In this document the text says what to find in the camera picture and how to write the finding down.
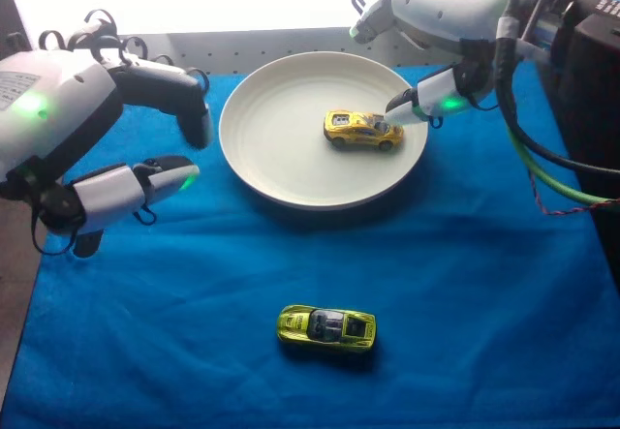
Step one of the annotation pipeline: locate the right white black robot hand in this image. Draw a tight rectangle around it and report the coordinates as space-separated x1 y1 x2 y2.
348 0 548 129

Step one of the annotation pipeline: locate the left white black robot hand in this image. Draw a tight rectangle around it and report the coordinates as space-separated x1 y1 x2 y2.
0 9 215 260

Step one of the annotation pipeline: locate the yellow toy car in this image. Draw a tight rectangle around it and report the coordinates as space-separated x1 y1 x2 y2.
323 108 406 153

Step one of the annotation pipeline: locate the green toy car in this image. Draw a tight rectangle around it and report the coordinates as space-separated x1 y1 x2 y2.
275 304 378 354

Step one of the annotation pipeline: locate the white round plate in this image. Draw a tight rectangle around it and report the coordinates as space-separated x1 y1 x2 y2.
218 50 430 212

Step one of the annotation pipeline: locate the black box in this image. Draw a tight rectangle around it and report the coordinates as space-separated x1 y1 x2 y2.
546 0 620 198

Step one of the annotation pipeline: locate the white perforated board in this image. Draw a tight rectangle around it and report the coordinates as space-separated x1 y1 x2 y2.
113 25 469 79

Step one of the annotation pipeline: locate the blue cloth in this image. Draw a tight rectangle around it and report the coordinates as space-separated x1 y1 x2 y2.
0 63 620 429

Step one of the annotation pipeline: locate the thick black cable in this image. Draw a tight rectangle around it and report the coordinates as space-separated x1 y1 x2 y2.
492 15 620 178

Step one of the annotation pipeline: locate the green cable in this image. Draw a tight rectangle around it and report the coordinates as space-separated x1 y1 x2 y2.
506 126 620 207

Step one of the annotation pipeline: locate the red twisted wire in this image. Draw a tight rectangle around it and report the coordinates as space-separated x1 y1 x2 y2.
526 165 620 217

